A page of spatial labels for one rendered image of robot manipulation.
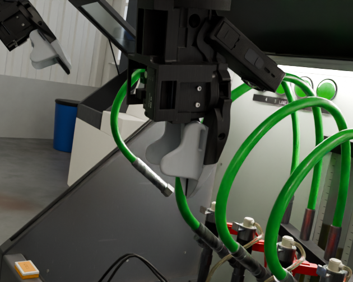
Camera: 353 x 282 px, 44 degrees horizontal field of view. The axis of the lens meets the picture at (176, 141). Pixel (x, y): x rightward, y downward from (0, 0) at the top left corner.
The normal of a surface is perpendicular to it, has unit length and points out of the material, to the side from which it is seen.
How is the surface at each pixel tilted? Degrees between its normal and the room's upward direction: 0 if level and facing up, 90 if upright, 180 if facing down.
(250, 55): 96
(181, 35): 96
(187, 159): 99
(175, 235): 90
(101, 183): 90
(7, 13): 82
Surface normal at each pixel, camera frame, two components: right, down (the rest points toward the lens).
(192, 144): 0.47, 0.35
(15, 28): 0.27, 0.03
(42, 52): 0.11, -0.18
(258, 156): -0.79, -0.05
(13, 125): 0.66, 0.21
